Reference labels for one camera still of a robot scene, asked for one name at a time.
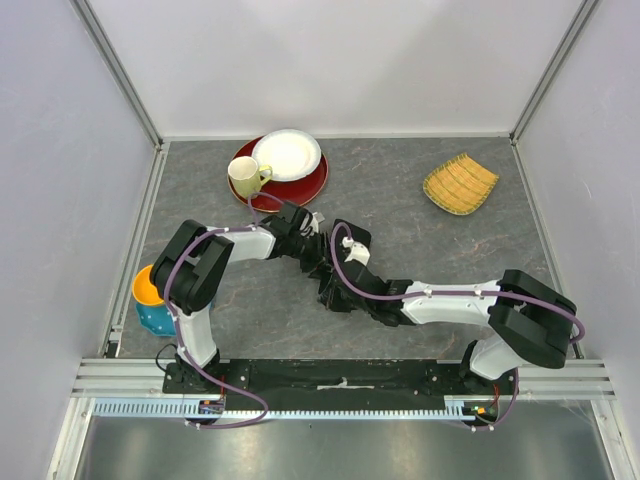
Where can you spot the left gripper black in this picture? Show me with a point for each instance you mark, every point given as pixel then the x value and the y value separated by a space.
pixel 318 255

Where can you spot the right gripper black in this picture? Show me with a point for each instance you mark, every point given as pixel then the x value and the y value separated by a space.
pixel 335 302

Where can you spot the black zip tool case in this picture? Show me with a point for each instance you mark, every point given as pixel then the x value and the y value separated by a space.
pixel 350 235

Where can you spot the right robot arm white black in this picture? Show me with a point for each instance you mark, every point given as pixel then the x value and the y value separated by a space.
pixel 529 322

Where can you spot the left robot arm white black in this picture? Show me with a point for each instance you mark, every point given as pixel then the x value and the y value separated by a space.
pixel 189 270

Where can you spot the pale yellow mug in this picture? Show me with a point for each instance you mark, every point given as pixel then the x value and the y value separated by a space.
pixel 248 176

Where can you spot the white paper plate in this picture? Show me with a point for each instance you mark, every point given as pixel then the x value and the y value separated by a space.
pixel 292 154

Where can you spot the yellow woven bamboo basket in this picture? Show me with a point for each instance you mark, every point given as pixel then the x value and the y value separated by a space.
pixel 460 186

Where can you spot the blue dotted plate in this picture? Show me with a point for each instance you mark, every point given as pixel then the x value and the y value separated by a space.
pixel 153 314

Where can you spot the orange small bowl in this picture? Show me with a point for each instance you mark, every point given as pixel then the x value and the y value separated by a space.
pixel 145 287

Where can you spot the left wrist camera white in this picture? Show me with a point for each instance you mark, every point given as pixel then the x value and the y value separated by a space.
pixel 311 224

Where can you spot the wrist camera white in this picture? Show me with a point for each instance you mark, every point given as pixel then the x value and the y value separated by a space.
pixel 311 224
pixel 355 251

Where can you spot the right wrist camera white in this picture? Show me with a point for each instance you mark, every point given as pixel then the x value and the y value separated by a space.
pixel 355 251

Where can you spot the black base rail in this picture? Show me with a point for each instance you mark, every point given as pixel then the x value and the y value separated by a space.
pixel 342 384

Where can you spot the grey slotted cable duct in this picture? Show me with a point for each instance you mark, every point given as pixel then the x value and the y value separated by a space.
pixel 200 409

